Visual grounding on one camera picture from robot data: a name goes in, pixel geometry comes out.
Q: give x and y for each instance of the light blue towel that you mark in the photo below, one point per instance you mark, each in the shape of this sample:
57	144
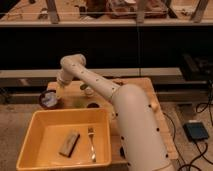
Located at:
50	100

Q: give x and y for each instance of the silver fork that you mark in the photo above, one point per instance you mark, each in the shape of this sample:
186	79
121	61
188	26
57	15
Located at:
91	136

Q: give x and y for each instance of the wooden table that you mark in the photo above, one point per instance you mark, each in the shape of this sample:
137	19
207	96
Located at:
72	91

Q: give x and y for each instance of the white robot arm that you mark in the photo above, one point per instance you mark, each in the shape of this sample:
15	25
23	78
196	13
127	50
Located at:
142	142

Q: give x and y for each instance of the dark bowl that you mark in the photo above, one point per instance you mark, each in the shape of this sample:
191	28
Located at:
42	95

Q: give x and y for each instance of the brown wooden block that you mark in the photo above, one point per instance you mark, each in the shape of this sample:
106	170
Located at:
69	144

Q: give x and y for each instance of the dark brown small cup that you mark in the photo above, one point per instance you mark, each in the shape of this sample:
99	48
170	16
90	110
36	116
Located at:
93	105

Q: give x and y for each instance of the green cucumber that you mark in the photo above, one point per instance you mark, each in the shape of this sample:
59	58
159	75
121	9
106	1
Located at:
83	86

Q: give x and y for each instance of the yellow round fruit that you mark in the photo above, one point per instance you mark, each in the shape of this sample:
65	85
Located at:
154	106

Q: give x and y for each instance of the yellow plastic tub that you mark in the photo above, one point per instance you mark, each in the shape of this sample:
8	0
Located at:
49	128

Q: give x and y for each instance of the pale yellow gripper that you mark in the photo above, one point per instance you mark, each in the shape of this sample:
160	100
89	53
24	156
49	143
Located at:
61	82

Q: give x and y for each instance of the black brush with handle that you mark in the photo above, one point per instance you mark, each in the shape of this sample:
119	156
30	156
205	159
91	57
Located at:
122	154

